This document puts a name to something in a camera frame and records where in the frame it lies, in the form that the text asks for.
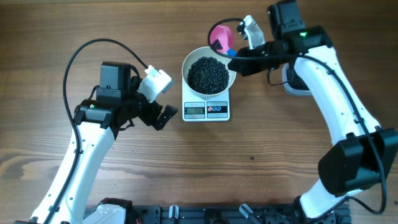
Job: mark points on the white bowl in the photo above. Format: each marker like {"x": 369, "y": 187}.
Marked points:
{"x": 206, "y": 52}

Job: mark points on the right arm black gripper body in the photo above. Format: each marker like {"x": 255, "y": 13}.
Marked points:
{"x": 265, "y": 49}

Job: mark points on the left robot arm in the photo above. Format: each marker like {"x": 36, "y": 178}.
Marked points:
{"x": 115, "y": 102}

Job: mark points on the clear plastic container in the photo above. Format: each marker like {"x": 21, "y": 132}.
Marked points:
{"x": 293, "y": 84}

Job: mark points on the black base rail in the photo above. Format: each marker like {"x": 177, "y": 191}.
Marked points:
{"x": 278, "y": 213}

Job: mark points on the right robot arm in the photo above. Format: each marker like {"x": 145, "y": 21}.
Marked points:
{"x": 362, "y": 153}

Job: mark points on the white digital kitchen scale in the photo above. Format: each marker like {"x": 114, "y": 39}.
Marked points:
{"x": 197, "y": 109}

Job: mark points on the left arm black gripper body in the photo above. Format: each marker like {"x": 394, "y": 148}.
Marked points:
{"x": 140, "y": 107}

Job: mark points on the pile of black beans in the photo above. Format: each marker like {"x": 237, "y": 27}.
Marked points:
{"x": 208, "y": 76}

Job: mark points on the pink scoop blue handle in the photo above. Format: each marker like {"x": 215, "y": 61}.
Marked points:
{"x": 222, "y": 40}

